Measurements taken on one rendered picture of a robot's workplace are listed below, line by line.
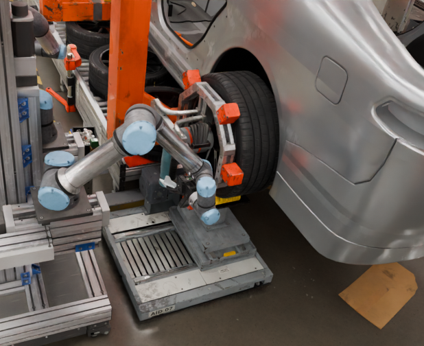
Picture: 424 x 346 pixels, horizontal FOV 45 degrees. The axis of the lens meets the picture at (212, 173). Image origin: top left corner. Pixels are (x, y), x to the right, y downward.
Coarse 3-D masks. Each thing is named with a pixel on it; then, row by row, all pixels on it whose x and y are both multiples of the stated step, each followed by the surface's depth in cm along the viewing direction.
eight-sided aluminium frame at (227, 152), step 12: (204, 84) 256; (180, 96) 274; (192, 96) 272; (204, 96) 250; (216, 96) 248; (180, 108) 278; (216, 108) 241; (216, 120) 243; (228, 132) 242; (228, 144) 241; (228, 156) 246; (216, 180) 252
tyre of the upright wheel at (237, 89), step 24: (240, 72) 262; (240, 96) 244; (264, 96) 249; (240, 120) 240; (264, 120) 244; (240, 144) 243; (264, 144) 245; (240, 168) 246; (264, 168) 251; (216, 192) 274; (240, 192) 260
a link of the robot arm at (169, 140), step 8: (136, 104) 189; (144, 104) 190; (152, 112) 190; (160, 120) 195; (160, 128) 196; (168, 128) 200; (160, 136) 198; (168, 136) 199; (176, 136) 203; (160, 144) 202; (168, 144) 200; (176, 144) 202; (184, 144) 205; (168, 152) 206; (176, 152) 203; (184, 152) 204; (192, 152) 207; (176, 160) 208; (184, 160) 206; (192, 160) 207; (200, 160) 210; (192, 168) 209; (200, 168) 210; (208, 168) 213
